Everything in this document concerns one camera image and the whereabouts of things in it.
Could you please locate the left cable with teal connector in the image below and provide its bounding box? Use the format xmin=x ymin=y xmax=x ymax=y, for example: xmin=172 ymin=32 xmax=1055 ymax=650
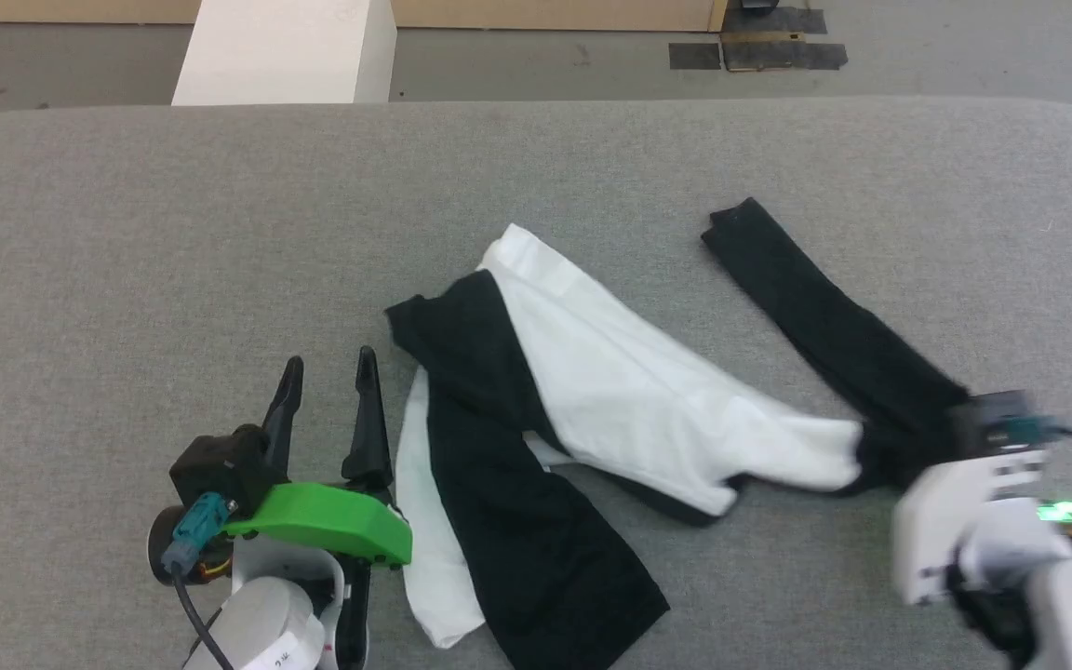
xmin=161 ymin=492 xmax=238 ymax=670

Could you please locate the white rectangular box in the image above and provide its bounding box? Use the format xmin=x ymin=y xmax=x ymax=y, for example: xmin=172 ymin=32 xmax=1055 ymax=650
xmin=170 ymin=0 xmax=398 ymax=106

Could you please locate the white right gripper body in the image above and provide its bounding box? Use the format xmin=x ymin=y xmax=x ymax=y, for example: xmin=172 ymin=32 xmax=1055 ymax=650
xmin=891 ymin=449 xmax=1050 ymax=607

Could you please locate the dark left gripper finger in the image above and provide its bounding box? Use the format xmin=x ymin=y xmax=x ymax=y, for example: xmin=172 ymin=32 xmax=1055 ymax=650
xmin=342 ymin=345 xmax=395 ymax=493
xmin=261 ymin=355 xmax=305 ymax=487

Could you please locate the black and white long-sleeve shirt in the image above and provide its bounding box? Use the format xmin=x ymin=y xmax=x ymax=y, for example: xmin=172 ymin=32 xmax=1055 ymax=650
xmin=384 ymin=196 xmax=976 ymax=670

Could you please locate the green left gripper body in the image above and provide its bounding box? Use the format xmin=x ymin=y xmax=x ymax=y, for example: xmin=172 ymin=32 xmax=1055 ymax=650
xmin=223 ymin=481 xmax=414 ymax=606

